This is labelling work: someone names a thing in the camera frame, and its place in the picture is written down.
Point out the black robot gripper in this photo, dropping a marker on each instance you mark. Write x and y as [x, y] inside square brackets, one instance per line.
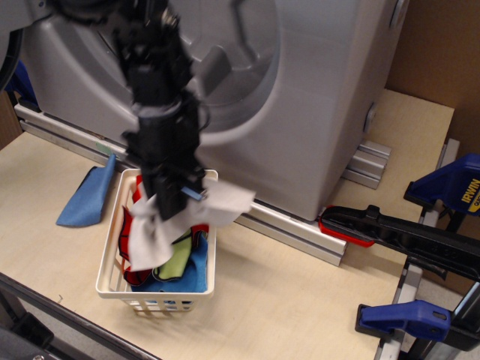
[165, 145]

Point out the white plastic laundry basket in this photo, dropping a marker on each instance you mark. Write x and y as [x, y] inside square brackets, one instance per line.
[110, 280]

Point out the grey cloth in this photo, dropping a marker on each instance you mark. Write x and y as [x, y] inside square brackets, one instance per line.
[150, 241]

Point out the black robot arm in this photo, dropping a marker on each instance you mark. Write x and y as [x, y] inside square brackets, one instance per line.
[157, 70]

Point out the grey toy washing machine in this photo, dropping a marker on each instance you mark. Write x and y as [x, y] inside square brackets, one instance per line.
[290, 87]

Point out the washing machine door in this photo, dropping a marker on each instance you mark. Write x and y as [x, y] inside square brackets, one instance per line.
[15, 17]

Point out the blue cloth on table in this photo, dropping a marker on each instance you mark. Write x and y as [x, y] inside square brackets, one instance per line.
[85, 207]

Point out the green cloth with black trim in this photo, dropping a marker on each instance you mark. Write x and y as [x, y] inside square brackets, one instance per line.
[175, 267]

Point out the blue cloth in basket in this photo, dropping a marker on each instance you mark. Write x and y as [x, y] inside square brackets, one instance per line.
[194, 277]

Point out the short aluminium extrusion block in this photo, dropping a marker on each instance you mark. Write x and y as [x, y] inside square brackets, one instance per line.
[368, 164]

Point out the blue clamp lower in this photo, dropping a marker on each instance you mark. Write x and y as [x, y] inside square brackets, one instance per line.
[418, 318]

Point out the blue Irwin clamp upper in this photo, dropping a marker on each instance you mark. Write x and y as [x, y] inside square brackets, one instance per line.
[455, 184]

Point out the brown cardboard panel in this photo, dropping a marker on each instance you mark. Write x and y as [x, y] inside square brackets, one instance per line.
[437, 60]

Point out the long aluminium extrusion rail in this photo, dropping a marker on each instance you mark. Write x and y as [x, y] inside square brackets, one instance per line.
[300, 234]

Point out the black metal table frame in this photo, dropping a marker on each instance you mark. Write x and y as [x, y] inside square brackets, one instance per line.
[35, 327]

